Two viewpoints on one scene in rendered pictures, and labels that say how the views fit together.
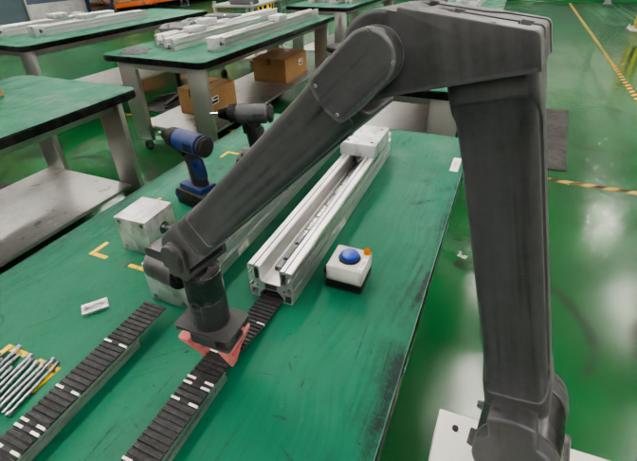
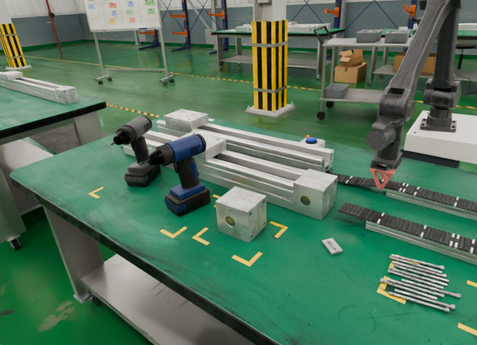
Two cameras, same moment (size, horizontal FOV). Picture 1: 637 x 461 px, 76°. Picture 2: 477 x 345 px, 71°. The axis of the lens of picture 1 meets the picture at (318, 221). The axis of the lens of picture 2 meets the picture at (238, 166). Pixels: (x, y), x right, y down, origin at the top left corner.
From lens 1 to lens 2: 1.32 m
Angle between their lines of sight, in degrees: 64
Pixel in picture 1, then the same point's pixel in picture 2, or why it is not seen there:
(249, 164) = (430, 40)
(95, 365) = (402, 222)
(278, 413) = (404, 178)
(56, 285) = (299, 279)
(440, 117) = (86, 128)
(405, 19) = not seen: outside the picture
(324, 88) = not seen: outside the picture
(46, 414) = (443, 235)
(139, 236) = (261, 214)
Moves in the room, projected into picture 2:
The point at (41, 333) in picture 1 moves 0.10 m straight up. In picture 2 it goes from (362, 274) to (368, 238)
